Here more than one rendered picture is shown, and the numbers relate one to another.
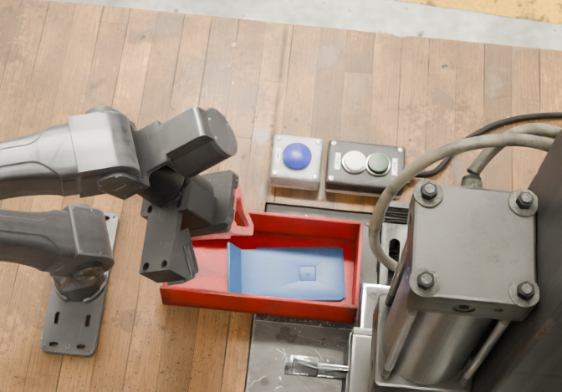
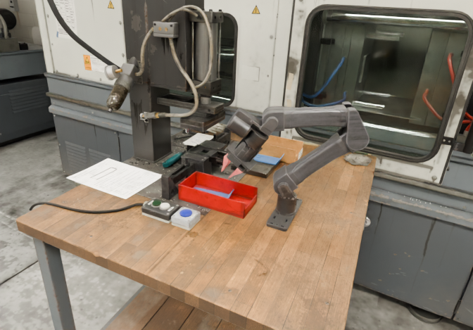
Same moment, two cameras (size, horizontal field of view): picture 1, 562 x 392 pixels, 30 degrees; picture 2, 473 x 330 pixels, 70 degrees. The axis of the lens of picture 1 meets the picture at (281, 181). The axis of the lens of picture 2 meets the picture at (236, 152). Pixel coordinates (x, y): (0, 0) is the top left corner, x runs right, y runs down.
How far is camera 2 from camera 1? 165 cm
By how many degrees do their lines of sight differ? 91
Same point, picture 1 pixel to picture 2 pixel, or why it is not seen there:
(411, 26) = not seen: outside the picture
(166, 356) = (260, 192)
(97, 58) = (259, 286)
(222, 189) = (231, 147)
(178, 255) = not seen: hidden behind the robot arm
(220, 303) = (237, 190)
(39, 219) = (298, 165)
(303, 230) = (197, 198)
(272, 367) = not seen: hidden behind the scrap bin
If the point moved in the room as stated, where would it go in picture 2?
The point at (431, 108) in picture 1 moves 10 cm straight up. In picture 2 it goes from (114, 224) to (110, 196)
